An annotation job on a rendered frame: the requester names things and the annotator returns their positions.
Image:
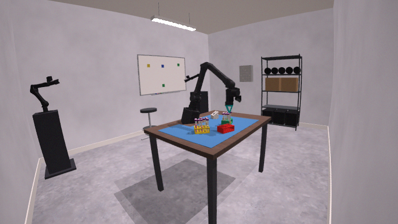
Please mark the red rack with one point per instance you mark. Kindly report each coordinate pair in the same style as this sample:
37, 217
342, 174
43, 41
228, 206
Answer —
225, 128

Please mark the blue bench mat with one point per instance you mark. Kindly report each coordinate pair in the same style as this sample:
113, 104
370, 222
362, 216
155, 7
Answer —
211, 139

